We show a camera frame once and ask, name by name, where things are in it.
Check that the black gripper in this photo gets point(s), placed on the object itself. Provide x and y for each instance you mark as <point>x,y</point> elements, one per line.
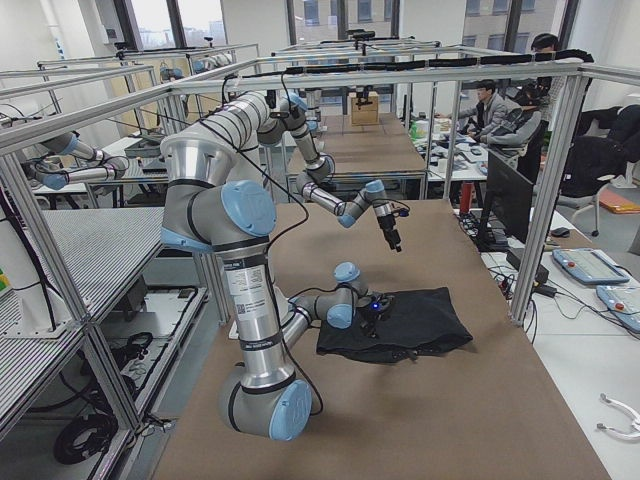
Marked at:
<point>370,321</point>
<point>387,223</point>

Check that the black printed t-shirt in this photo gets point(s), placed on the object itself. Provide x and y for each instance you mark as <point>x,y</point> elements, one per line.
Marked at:
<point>421,323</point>

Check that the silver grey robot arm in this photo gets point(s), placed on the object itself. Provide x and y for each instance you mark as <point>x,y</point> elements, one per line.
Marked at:
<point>291,117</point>
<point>206,212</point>

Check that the cardboard box on table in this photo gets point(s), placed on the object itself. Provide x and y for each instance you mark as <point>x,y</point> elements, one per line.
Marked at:
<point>364,111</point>

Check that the black computer monitor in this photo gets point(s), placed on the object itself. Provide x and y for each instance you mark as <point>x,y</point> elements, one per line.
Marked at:
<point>508,197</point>

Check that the seated person grey hoodie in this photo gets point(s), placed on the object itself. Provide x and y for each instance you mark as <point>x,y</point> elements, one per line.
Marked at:
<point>491,110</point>

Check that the seated person with headset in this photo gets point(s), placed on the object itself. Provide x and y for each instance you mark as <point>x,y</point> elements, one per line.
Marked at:
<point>522,120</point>

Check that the blue white teach pendant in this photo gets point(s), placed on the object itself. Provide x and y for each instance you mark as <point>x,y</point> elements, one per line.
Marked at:
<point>589,267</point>

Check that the black office chair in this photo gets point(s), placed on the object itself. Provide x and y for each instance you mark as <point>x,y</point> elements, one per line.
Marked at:
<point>605,142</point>

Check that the striped aluminium workbench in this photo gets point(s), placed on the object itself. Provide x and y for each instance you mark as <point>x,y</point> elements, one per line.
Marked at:
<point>106,251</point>

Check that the aluminium cell frame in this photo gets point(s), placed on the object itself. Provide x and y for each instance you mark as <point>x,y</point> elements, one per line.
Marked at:
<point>575,65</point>

